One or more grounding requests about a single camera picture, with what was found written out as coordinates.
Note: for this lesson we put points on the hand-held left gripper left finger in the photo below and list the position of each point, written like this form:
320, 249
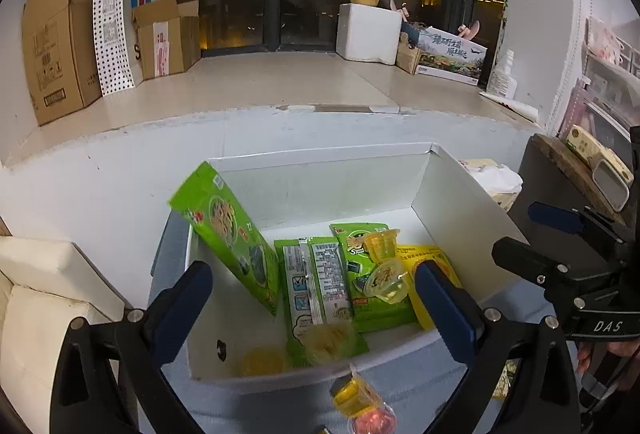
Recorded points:
182, 309

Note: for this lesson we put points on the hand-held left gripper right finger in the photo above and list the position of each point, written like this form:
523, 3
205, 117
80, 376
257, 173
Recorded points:
447, 309

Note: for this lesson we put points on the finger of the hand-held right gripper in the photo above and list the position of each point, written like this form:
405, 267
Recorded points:
525, 259
555, 218

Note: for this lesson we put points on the yellow snack packet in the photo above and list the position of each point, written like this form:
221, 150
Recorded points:
420, 264

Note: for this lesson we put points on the yellow jelly cup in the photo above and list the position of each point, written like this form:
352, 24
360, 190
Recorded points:
261, 362
387, 283
356, 395
382, 245

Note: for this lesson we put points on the green seaweed snack packet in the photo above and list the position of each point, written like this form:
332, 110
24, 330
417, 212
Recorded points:
362, 314

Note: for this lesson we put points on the large green snack packet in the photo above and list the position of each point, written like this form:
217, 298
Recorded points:
225, 234

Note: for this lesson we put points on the gold foil snack packet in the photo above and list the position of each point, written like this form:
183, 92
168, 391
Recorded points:
505, 379

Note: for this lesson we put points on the clear jelly cup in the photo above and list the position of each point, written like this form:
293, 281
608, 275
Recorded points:
330, 341

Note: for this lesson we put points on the red jelly cup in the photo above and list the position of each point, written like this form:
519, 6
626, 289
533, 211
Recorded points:
372, 420

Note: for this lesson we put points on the green packet with silver strip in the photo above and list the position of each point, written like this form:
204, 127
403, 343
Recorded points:
315, 289

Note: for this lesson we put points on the white cardboard box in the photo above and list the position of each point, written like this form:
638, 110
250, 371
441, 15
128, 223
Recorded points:
325, 194

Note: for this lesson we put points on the person's right hand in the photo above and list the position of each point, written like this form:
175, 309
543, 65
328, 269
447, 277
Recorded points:
584, 358

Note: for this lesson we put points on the grey desk clock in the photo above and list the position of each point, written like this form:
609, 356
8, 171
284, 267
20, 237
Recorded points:
612, 184

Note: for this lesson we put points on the cream patterned box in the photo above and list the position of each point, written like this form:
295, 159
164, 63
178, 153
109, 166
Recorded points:
587, 144

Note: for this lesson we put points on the rolled white paper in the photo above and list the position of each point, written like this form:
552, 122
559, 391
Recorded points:
510, 104

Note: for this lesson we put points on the clear plastic drawer unit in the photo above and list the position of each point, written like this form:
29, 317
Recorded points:
610, 99

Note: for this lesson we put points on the cream sofa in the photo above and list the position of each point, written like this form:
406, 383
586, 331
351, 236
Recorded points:
35, 294

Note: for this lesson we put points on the white plastic bottle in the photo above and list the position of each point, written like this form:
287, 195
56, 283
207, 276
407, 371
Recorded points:
501, 74

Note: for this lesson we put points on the floral tissue pack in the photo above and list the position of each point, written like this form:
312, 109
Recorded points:
605, 37

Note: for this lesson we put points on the landscape printed box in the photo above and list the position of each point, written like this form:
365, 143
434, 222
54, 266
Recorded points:
450, 54

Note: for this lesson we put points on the pink plastic toy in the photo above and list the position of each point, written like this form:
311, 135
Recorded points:
471, 29
396, 7

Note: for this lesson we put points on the brown paper packet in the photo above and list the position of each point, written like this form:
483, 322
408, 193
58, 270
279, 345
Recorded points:
407, 58

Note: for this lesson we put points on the white foam box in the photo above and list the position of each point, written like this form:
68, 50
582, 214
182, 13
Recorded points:
367, 34

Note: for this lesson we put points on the small open cardboard box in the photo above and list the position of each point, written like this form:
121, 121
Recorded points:
165, 44

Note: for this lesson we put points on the large brown cardboard box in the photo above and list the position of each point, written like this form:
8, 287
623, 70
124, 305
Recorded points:
55, 54

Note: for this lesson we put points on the polka-dot paper bag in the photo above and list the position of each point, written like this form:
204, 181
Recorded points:
112, 29

